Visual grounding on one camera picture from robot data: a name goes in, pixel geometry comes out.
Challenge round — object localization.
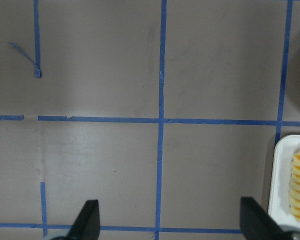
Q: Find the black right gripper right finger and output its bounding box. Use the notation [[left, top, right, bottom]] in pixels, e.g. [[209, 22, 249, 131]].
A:
[[240, 197, 297, 240]]

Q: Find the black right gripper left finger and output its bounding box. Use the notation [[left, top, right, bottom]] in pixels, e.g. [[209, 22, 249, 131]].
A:
[[66, 199, 101, 240]]

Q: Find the white rectangular tray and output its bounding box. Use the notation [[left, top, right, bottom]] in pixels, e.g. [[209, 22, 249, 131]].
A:
[[268, 134, 300, 229]]

